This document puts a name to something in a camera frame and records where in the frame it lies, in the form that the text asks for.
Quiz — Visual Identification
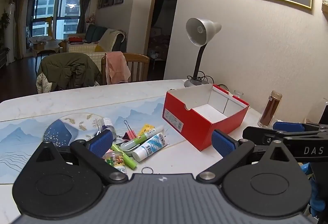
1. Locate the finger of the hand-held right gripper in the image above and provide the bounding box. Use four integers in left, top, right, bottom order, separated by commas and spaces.
273, 122, 328, 135
242, 126, 291, 146

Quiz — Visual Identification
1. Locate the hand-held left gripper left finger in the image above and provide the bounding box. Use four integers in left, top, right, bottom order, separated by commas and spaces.
33, 130, 129, 185

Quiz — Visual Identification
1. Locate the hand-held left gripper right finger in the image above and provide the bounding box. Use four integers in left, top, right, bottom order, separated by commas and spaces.
196, 129, 298, 185

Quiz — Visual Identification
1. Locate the small jar with silver lid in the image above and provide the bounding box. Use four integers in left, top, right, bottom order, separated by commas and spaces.
101, 118, 116, 137

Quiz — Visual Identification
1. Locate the small bottle with green cap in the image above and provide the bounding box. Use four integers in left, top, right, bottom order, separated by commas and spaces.
104, 151, 129, 176

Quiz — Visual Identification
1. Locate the red cardboard box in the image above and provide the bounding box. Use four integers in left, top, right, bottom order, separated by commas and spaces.
162, 83, 250, 151

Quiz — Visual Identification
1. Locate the pink binder clip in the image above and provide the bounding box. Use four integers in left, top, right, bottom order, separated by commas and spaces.
122, 120, 139, 141

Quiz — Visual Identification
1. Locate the green highlighter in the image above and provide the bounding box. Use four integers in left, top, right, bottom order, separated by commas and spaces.
111, 143, 137, 169

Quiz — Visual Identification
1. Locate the small yellow box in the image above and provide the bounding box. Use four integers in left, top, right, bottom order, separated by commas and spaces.
138, 124, 156, 137

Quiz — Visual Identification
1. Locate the white tube with blue label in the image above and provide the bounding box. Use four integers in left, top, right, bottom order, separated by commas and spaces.
132, 132, 169, 162

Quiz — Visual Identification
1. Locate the person's right hand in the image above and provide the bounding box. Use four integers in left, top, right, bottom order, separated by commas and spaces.
300, 163, 328, 217

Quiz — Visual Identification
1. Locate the brown bottle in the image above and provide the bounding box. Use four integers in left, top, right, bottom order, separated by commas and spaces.
257, 90, 283, 128

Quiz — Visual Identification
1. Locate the blue mountain print table mat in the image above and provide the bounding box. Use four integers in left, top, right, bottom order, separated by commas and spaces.
0, 96, 226, 186

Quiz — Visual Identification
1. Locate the pink cloth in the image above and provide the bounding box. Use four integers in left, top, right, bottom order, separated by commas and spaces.
106, 51, 131, 85

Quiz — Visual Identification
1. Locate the olive green jacket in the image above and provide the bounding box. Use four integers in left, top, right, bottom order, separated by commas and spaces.
37, 52, 101, 93

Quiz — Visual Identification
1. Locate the wooden dining chair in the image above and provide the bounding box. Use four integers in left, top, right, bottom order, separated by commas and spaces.
101, 52, 150, 85

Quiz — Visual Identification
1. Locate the beige blanket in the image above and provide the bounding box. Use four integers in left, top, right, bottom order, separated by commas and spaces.
96, 29, 123, 52

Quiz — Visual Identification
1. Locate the dark green sofa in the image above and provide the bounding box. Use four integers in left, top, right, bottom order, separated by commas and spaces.
68, 24, 127, 53

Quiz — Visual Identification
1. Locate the cluttered coffee table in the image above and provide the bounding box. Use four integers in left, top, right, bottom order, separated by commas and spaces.
28, 36, 67, 57

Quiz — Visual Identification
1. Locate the white desk lamp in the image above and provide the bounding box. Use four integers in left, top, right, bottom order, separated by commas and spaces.
184, 18, 222, 88

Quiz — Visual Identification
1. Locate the yellow toy figure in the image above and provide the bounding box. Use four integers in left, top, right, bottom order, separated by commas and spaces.
46, 16, 55, 40

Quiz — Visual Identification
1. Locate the dark wooden tv cabinet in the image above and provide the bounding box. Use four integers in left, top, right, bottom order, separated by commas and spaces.
0, 47, 8, 68

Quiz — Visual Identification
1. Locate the large window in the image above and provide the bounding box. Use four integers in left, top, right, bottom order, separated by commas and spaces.
27, 0, 81, 37

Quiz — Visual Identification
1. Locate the grey curtain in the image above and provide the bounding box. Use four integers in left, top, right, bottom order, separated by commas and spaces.
77, 0, 96, 34
14, 0, 27, 59

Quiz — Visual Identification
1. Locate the white tower air conditioner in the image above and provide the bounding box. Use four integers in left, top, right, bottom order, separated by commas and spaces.
6, 2, 16, 63

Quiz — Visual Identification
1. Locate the green potted plant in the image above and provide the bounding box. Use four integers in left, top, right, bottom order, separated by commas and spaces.
0, 10, 11, 54

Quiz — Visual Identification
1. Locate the black lamp cable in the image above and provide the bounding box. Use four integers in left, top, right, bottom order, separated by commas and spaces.
187, 72, 232, 91

